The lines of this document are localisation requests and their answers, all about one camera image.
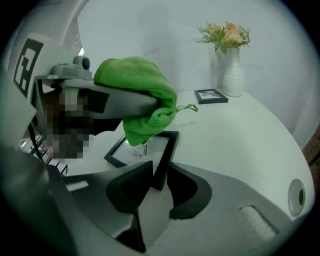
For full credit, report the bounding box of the round table cable grommet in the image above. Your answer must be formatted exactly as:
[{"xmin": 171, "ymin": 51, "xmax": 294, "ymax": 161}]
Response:
[{"xmin": 287, "ymin": 178, "xmax": 307, "ymax": 217}]

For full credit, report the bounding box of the black picture frame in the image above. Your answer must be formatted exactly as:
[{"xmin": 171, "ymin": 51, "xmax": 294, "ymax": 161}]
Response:
[
  {"xmin": 193, "ymin": 88, "xmax": 229, "ymax": 105},
  {"xmin": 103, "ymin": 130, "xmax": 180, "ymax": 192}
]

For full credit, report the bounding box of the green microfibre cloth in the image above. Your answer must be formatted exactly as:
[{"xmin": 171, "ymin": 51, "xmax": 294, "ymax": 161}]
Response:
[{"xmin": 93, "ymin": 56, "xmax": 199, "ymax": 147}]

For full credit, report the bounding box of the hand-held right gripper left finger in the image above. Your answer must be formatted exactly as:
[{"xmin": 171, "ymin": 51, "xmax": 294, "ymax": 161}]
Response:
[{"xmin": 61, "ymin": 160, "xmax": 154, "ymax": 253}]

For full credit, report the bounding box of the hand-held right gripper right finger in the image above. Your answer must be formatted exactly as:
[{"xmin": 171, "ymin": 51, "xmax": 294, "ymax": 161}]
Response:
[{"xmin": 146, "ymin": 161, "xmax": 309, "ymax": 256}]

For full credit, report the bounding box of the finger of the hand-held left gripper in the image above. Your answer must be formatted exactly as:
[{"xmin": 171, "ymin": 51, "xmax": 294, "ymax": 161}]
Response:
[{"xmin": 86, "ymin": 86, "xmax": 160, "ymax": 120}]

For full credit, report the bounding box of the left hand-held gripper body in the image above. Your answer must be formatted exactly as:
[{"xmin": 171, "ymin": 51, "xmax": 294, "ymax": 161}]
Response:
[{"xmin": 2, "ymin": 31, "xmax": 121, "ymax": 161}]

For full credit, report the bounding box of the white ribbed vase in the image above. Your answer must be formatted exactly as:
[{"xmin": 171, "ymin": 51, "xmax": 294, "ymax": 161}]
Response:
[{"xmin": 221, "ymin": 46, "xmax": 246, "ymax": 98}]

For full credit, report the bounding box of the yellow flower bouquet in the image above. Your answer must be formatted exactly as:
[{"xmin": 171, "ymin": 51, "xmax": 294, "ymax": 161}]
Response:
[{"xmin": 194, "ymin": 21, "xmax": 252, "ymax": 55}]

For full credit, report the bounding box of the white table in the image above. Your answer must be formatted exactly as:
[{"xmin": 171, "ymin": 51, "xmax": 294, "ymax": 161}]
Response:
[{"xmin": 62, "ymin": 88, "xmax": 316, "ymax": 251}]

